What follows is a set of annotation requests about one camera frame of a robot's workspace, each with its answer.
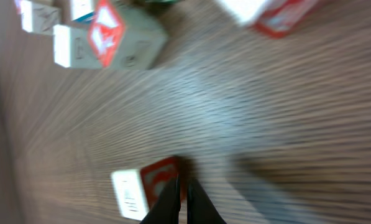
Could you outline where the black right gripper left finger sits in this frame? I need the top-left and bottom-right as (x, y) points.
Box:
(140, 175), (181, 224)

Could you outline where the wooden block red M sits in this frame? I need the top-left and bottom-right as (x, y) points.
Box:
(216, 0), (325, 39)

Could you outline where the wooden block letter Z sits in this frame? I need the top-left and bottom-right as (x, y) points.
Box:
(14, 0), (62, 35)

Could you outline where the wooden block red Q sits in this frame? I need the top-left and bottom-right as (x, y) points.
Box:
(110, 155), (188, 222)

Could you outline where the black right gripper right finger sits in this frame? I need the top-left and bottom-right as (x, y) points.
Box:
(187, 179), (226, 224)

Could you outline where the wooden block blue side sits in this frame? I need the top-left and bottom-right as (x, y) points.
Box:
(70, 0), (97, 24)

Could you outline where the wooden block red A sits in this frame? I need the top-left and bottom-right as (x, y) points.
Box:
(53, 1), (168, 70)

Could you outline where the wooden block green side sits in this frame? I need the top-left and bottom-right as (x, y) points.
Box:
(143, 0), (182, 4)

